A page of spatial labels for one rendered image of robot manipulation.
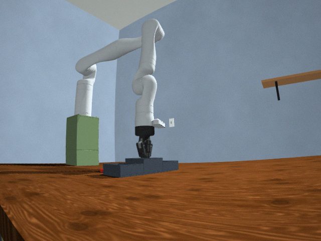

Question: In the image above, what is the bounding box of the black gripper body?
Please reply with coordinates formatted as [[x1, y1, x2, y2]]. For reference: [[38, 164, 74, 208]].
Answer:
[[135, 126, 154, 150]]

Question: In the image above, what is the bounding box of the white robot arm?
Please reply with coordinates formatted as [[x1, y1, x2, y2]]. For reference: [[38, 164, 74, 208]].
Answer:
[[74, 19, 165, 128]]

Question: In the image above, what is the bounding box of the grey rack of labelled bins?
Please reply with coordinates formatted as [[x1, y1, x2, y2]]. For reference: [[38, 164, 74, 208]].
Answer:
[[104, 158, 179, 178]]

